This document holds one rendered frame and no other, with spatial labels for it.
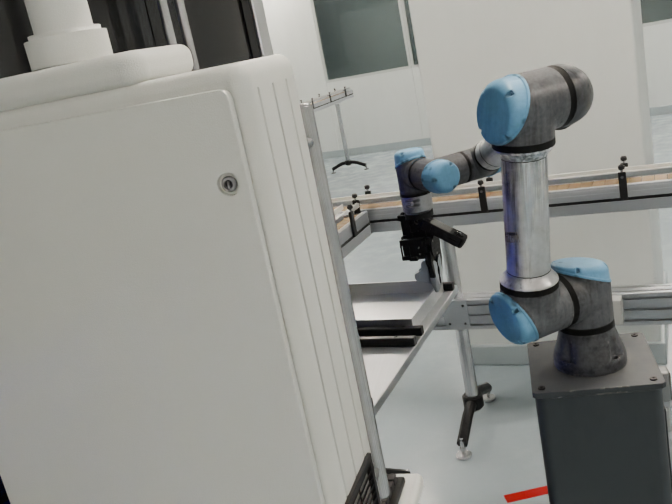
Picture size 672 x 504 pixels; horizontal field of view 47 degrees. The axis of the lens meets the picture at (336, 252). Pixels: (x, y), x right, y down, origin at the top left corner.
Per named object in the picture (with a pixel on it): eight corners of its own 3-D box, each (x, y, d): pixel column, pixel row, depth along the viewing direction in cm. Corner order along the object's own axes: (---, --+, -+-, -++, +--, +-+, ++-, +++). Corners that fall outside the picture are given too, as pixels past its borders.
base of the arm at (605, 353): (621, 343, 171) (617, 301, 168) (633, 373, 157) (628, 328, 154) (551, 349, 174) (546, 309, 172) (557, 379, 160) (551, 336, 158)
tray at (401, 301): (285, 335, 191) (282, 322, 190) (326, 296, 213) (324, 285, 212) (414, 332, 176) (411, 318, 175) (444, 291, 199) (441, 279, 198)
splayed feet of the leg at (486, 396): (451, 460, 283) (445, 426, 279) (480, 395, 326) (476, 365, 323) (472, 461, 280) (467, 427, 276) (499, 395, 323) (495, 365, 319)
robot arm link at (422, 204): (434, 188, 188) (425, 197, 181) (437, 206, 190) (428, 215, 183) (405, 191, 192) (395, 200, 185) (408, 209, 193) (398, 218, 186)
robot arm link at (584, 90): (607, 42, 142) (481, 141, 187) (560, 53, 138) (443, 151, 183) (631, 99, 141) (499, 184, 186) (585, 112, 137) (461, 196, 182)
